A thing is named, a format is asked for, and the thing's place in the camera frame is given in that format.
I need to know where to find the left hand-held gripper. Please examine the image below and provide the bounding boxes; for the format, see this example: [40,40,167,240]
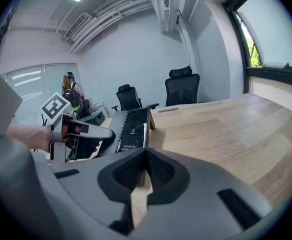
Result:
[40,91,115,163]

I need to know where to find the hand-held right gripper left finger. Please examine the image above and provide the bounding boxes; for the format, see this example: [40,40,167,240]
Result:
[48,147,147,237]

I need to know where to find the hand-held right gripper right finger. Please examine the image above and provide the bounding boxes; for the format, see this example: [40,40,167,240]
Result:
[133,147,274,239]

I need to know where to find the person's left forearm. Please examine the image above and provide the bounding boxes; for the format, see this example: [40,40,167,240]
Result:
[6,123,53,153]

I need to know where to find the teal box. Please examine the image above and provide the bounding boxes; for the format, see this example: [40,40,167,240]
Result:
[81,111,106,127]

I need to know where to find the black backpack with green trim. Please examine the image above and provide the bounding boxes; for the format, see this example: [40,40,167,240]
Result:
[62,88,84,115]

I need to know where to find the black rectangular box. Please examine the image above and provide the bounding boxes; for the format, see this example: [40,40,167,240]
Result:
[115,106,157,155]

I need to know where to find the grey window blinds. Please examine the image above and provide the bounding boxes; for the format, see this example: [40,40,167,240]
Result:
[4,63,79,126]

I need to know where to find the black office chair with headrest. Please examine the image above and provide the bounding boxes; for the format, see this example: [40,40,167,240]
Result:
[143,65,201,110]

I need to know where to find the white air vent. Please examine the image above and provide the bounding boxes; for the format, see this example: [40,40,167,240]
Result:
[63,12,93,41]

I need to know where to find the group of white ceiling pipes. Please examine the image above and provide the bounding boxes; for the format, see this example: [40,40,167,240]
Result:
[67,0,184,55]

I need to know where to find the black window frame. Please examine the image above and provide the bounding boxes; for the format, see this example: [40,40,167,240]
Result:
[221,0,292,95]

